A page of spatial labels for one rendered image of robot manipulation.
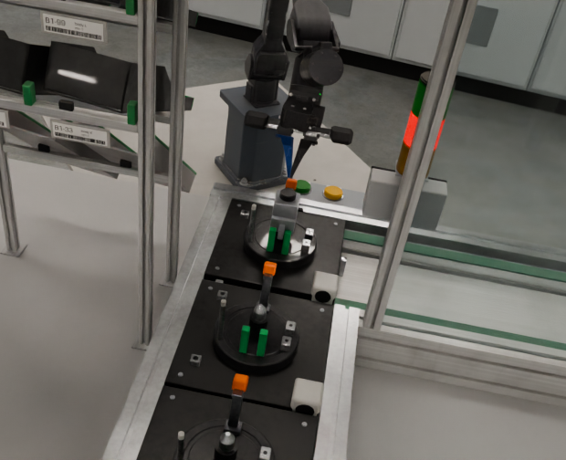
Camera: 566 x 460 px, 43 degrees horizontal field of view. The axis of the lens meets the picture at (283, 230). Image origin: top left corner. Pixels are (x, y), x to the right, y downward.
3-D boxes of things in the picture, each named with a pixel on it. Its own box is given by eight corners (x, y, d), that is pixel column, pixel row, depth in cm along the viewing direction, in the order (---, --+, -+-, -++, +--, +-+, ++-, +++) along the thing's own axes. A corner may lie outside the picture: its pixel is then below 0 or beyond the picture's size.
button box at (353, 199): (284, 199, 161) (288, 176, 157) (375, 216, 160) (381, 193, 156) (279, 216, 155) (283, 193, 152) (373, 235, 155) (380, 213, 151)
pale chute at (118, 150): (131, 175, 146) (138, 154, 146) (189, 193, 144) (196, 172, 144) (72, 136, 118) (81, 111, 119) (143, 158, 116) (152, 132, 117)
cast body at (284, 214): (274, 210, 136) (278, 181, 132) (297, 214, 136) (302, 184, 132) (267, 237, 129) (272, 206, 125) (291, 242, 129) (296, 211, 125)
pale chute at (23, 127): (60, 162, 147) (68, 141, 147) (117, 179, 144) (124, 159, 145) (-15, 120, 119) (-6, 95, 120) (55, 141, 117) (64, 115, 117)
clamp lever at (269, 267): (257, 302, 120) (265, 260, 118) (269, 304, 120) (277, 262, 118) (255, 310, 117) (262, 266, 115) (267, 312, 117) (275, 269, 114)
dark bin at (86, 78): (127, 92, 132) (134, 52, 130) (191, 110, 130) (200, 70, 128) (42, 90, 105) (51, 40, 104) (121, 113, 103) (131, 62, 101)
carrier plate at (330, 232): (230, 205, 148) (231, 197, 147) (344, 227, 147) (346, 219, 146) (203, 281, 129) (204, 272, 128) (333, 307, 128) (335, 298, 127)
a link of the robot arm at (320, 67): (286, 20, 121) (304, 10, 110) (331, 22, 123) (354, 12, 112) (286, 88, 123) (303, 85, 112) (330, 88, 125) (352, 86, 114)
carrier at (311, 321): (201, 287, 128) (204, 233, 120) (332, 312, 127) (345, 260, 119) (163, 391, 109) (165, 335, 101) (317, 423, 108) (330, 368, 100)
